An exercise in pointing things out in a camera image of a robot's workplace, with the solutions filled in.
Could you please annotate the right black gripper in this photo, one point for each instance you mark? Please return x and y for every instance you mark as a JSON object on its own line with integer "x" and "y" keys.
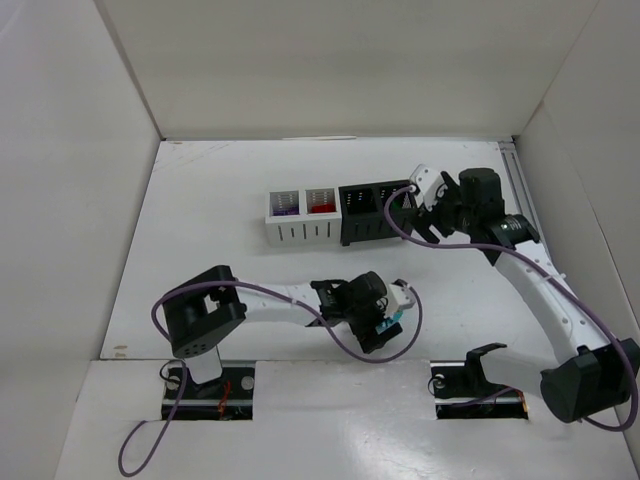
{"x": 435, "y": 215}

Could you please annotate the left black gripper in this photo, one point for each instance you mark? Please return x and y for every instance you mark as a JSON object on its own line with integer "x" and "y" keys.
{"x": 379, "y": 338}

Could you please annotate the cyan lego brick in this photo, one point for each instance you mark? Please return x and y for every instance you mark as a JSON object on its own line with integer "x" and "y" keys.
{"x": 390, "y": 326}

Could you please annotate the red rounded lego brick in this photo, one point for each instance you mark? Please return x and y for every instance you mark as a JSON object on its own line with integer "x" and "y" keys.
{"x": 323, "y": 208}

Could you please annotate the purple lego brick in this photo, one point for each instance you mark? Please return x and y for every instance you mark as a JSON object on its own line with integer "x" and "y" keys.
{"x": 286, "y": 212}

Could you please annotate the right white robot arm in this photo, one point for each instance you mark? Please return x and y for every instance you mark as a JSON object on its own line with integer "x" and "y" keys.
{"x": 591, "y": 370}

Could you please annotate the white double container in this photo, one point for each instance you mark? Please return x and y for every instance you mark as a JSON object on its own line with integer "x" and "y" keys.
{"x": 304, "y": 229}

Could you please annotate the black double container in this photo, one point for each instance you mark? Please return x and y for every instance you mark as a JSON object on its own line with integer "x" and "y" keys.
{"x": 362, "y": 208}

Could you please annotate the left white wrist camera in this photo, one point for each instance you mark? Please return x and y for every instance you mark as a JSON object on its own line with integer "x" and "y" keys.
{"x": 398, "y": 298}

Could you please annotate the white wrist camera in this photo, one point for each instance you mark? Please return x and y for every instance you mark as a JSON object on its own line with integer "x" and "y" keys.
{"x": 398, "y": 298}
{"x": 428, "y": 188}

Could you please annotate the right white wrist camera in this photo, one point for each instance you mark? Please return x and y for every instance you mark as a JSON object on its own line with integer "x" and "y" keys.
{"x": 428, "y": 188}

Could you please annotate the aluminium rail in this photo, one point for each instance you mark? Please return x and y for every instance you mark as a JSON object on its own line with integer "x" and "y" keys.
{"x": 517, "y": 181}

